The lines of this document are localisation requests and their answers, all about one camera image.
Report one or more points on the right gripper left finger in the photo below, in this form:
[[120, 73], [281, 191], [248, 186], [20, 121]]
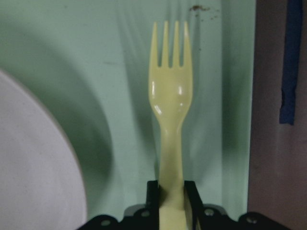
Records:
[[138, 217]]

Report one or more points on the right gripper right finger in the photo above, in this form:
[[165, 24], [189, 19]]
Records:
[[213, 217]]

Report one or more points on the white round plate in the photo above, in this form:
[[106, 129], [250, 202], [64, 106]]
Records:
[[41, 186]]

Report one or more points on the yellow plastic fork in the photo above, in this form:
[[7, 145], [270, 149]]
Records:
[[170, 97]]

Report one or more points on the light green tray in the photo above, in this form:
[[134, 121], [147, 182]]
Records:
[[87, 62]]

